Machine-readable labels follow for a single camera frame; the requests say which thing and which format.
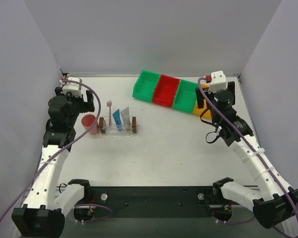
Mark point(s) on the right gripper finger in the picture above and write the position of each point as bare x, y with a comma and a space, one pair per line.
231, 89
200, 98

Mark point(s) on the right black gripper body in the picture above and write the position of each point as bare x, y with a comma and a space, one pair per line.
199, 96

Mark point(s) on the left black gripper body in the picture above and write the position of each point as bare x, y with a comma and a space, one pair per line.
88, 99

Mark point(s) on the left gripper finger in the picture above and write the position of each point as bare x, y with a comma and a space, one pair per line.
58, 91
90, 100

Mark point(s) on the pink cup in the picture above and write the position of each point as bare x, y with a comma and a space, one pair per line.
90, 124

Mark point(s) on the blue toothpaste tube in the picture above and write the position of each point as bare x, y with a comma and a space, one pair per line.
117, 120

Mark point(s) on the clear rack with brown ends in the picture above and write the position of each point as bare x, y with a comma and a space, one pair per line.
116, 127

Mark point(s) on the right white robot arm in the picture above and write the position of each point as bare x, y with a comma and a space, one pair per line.
276, 200

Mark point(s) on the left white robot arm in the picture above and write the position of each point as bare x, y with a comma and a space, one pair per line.
42, 214

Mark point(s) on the green bin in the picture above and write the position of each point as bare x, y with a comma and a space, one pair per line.
185, 97
145, 85

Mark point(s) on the yellow bin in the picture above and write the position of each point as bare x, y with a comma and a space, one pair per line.
198, 112

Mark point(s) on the red bin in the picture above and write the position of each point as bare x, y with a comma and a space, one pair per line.
165, 91

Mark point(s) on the far green bin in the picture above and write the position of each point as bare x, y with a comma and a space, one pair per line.
145, 85

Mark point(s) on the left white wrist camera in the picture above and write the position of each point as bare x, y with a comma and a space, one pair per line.
73, 88

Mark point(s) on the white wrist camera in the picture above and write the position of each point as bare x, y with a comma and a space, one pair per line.
216, 81
73, 88

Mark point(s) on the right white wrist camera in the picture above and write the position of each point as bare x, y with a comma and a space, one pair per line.
216, 81

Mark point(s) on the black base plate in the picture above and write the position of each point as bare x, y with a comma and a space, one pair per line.
142, 202

